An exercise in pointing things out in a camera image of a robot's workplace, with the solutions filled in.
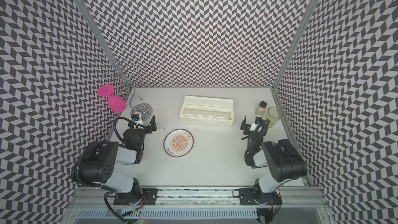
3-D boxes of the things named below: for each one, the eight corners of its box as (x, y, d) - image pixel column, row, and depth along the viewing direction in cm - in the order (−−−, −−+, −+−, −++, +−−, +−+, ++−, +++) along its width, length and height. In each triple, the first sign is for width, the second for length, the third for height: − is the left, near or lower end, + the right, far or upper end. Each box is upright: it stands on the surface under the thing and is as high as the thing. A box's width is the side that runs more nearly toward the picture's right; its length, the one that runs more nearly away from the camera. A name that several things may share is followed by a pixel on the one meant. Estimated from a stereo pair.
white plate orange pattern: (162, 157, 87) (161, 155, 84) (167, 131, 97) (166, 128, 95) (192, 157, 87) (192, 155, 85) (194, 131, 97) (193, 128, 95)
